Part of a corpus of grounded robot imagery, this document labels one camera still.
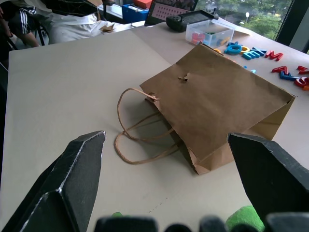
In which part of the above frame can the black window frame post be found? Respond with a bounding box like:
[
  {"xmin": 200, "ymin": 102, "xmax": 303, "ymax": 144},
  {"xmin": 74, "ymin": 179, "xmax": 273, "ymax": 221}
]
[{"xmin": 274, "ymin": 0, "xmax": 296, "ymax": 43}]

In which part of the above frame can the grey table cover sheet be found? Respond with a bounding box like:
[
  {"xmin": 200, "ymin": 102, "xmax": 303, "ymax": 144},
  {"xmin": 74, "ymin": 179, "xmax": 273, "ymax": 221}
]
[{"xmin": 0, "ymin": 30, "xmax": 256, "ymax": 232}]

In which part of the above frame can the brown paper bag with handles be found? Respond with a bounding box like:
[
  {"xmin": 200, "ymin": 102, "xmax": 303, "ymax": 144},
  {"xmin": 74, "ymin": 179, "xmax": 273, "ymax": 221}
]
[{"xmin": 113, "ymin": 41, "xmax": 296, "ymax": 176}]

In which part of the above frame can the red foam letter M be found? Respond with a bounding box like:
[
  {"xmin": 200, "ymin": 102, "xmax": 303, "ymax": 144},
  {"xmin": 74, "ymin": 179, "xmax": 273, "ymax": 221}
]
[{"xmin": 264, "ymin": 51, "xmax": 284, "ymax": 61}]

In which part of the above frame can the blue foam letter E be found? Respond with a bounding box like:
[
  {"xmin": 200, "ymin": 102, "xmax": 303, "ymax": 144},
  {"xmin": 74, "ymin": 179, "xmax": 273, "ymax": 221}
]
[{"xmin": 242, "ymin": 50, "xmax": 261, "ymax": 60}]

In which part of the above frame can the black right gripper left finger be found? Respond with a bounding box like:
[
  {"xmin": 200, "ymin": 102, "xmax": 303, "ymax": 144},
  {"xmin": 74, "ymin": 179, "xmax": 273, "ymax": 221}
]
[{"xmin": 0, "ymin": 130, "xmax": 107, "ymax": 232}]

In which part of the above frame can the black laptop with pink screen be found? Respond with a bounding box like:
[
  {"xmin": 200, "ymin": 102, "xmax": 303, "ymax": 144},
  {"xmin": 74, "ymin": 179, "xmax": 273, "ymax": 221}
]
[{"xmin": 144, "ymin": 0, "xmax": 199, "ymax": 27}]

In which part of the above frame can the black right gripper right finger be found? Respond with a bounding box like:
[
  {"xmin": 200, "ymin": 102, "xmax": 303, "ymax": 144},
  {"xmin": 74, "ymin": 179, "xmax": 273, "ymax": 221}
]
[{"xmin": 227, "ymin": 132, "xmax": 309, "ymax": 222}]

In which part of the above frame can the blue plastic bin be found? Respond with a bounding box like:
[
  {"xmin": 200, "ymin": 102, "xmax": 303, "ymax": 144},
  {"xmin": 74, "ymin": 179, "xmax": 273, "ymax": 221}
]
[{"xmin": 121, "ymin": 3, "xmax": 155, "ymax": 24}]

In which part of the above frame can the person in white shirt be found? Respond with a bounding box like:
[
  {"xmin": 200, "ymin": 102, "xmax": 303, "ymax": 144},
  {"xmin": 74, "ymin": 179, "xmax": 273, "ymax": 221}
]
[{"xmin": 36, "ymin": 0, "xmax": 136, "ymax": 45}]

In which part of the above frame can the person in black striped jacket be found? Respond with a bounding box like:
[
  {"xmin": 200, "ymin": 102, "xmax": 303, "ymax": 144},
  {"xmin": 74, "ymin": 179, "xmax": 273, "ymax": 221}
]
[{"xmin": 0, "ymin": 0, "xmax": 41, "ymax": 49}]

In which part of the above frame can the blue foam letter X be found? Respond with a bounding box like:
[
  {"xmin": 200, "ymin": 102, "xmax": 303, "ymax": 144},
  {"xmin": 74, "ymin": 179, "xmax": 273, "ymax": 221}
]
[{"xmin": 253, "ymin": 48, "xmax": 268, "ymax": 58}]

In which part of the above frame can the blue ring foam letter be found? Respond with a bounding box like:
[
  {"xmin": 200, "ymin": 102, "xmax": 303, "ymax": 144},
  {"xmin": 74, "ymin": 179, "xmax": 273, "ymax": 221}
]
[{"xmin": 224, "ymin": 42, "xmax": 243, "ymax": 56}]

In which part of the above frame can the clear plastic storage box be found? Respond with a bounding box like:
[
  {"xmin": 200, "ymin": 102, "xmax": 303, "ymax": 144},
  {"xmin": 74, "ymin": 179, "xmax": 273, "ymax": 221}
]
[{"xmin": 185, "ymin": 19, "xmax": 236, "ymax": 48}]

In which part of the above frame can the black handheld remote controller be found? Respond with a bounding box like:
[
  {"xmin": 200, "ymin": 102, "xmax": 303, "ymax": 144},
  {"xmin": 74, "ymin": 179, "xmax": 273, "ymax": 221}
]
[{"xmin": 166, "ymin": 9, "xmax": 219, "ymax": 32}]

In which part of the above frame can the green soft object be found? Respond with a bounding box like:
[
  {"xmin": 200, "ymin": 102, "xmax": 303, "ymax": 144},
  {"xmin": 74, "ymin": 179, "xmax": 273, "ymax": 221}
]
[{"xmin": 111, "ymin": 205, "xmax": 266, "ymax": 232}]

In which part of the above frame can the red foam letter A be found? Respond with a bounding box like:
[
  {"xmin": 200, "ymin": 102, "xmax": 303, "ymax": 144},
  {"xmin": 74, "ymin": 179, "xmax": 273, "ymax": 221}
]
[{"xmin": 271, "ymin": 65, "xmax": 290, "ymax": 74}]

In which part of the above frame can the red box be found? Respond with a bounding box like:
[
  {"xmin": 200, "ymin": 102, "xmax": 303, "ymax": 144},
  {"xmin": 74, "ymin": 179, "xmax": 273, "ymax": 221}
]
[{"xmin": 133, "ymin": 0, "xmax": 155, "ymax": 8}]

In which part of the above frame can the brown paper scrap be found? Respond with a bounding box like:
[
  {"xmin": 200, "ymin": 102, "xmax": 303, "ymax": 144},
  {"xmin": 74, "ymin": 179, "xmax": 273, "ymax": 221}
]
[{"xmin": 99, "ymin": 23, "xmax": 116, "ymax": 34}]

